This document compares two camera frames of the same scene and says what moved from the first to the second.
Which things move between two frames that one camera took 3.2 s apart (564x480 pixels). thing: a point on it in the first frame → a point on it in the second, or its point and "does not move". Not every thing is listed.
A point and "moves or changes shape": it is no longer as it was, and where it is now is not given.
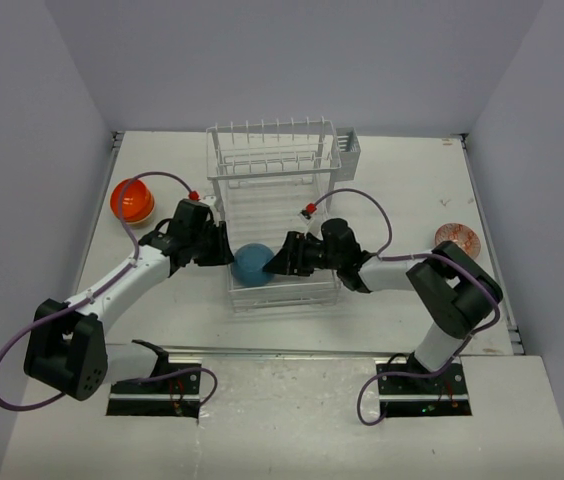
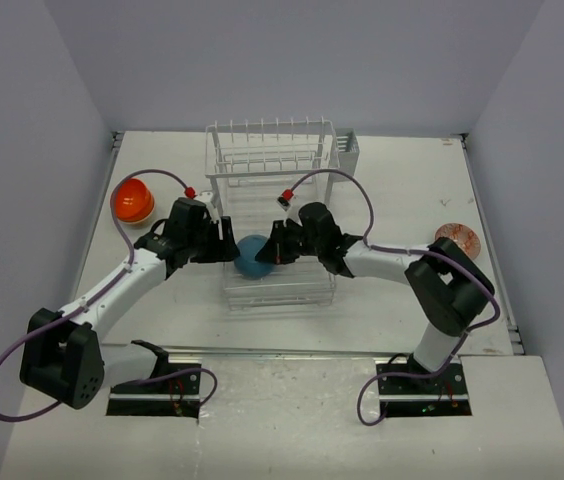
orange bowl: (137, 206) does not move
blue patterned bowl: (462, 235) does not move
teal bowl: (248, 262) moves or changes shape
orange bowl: (137, 202) does not move
